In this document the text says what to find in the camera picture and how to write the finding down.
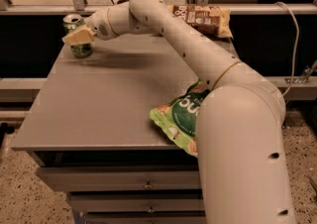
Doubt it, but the drawer with knob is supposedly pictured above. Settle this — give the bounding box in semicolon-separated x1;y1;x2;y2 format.
67;190;204;212
37;167;200;192

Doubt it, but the green rice chips bag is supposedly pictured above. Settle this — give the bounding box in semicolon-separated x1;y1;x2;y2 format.
150;80;210;158

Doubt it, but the bottom drawer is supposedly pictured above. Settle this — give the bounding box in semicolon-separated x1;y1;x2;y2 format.
83;212;207;224

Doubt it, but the top drawer with knob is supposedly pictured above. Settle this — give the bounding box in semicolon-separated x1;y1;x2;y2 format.
37;167;200;192

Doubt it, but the green soda can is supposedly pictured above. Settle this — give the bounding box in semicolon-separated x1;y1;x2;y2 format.
62;14;92;58

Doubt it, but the brown and cream snack bag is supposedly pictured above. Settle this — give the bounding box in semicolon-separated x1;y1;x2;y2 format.
167;5;232;39

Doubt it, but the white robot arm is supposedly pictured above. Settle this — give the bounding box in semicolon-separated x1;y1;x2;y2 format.
63;0;297;224

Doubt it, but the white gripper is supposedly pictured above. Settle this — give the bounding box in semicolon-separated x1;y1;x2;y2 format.
62;7;114;46

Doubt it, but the grey cable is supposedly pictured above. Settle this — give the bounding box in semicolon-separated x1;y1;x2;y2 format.
275;1;301;97

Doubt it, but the grey drawer cabinet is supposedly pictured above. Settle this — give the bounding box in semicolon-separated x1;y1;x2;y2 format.
11;15;277;224

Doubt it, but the middle drawer with knob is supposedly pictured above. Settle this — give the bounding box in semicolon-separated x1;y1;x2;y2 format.
67;190;204;212

